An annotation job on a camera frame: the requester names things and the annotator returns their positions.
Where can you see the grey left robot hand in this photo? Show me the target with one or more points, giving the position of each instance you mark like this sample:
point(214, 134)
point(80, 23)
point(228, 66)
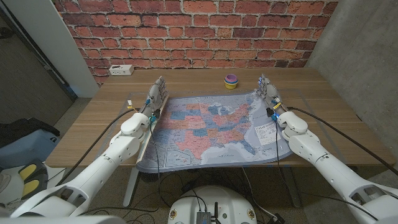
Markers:
point(154, 96)

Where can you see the white robot torso base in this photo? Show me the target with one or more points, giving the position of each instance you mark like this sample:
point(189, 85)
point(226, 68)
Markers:
point(230, 202)

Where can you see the United States paper map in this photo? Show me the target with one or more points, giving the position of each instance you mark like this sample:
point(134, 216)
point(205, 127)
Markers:
point(211, 130)

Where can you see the blue storage bin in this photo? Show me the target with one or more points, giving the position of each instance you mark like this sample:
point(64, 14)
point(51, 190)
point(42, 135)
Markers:
point(25, 151)

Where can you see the grey electronics box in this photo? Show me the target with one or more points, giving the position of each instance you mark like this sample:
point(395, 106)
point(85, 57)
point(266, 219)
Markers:
point(203, 217)

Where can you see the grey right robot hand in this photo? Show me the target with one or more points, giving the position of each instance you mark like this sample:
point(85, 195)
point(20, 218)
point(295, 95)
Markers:
point(270, 93)

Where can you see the yellow stacking cup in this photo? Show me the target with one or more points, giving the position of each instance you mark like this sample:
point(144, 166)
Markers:
point(231, 86)

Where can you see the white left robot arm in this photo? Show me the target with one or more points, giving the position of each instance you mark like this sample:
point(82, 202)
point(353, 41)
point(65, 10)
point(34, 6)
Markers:
point(102, 165)

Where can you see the white table leg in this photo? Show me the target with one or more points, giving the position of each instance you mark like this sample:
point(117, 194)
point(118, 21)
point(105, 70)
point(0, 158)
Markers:
point(130, 189)

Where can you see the blue stacking cup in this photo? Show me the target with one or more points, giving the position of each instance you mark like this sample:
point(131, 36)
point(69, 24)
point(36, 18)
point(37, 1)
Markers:
point(231, 82)

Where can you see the red brick printed backdrop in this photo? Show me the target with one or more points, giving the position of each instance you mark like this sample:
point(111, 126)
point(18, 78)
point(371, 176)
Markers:
point(199, 31)

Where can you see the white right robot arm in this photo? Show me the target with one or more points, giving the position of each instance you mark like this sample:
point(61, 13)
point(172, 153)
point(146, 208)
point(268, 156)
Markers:
point(335, 174)

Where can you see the black yellow foot pedal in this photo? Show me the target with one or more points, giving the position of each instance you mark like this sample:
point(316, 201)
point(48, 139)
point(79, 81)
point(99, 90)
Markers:
point(32, 179)

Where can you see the white power strip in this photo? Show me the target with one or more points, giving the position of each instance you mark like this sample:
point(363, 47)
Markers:
point(121, 70)

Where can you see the grey table leg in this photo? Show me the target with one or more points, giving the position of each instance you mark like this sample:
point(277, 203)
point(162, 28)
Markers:
point(292, 189)

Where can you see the black cloth bag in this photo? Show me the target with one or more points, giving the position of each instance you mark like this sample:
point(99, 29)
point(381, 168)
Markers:
point(21, 127)

